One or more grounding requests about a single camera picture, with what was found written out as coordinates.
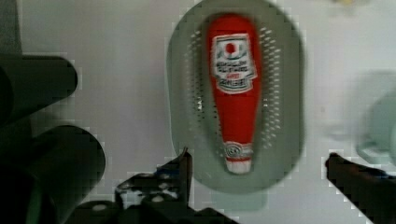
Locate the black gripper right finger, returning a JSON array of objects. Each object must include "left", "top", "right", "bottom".
[{"left": 325, "top": 153, "right": 396, "bottom": 224}]

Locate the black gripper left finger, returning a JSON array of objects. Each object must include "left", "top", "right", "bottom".
[{"left": 115, "top": 147, "right": 239, "bottom": 224}]

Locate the red ketchup bottle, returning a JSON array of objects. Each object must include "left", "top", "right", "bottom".
[{"left": 206, "top": 14, "right": 262, "bottom": 175}]

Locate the teal green mug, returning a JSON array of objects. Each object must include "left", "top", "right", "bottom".
[{"left": 326, "top": 90, "right": 396, "bottom": 166}]

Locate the black cup with green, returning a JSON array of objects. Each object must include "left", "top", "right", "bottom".
[{"left": 1, "top": 125, "right": 106, "bottom": 224}]

